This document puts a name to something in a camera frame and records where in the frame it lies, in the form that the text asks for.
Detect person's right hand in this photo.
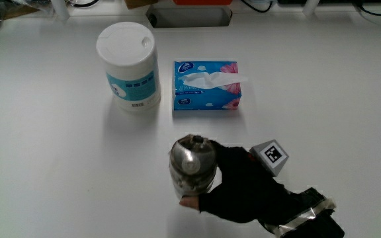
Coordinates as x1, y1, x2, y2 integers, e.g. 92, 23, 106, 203
179, 139, 337, 237

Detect blue tissue pack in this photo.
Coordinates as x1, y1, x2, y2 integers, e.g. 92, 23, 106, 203
172, 60, 249, 112

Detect white wet wipes canister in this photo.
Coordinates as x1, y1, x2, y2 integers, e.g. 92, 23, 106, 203
95, 21, 162, 112

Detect white post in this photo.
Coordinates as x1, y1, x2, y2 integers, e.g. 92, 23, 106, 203
50, 0, 71, 21
302, 0, 320, 17

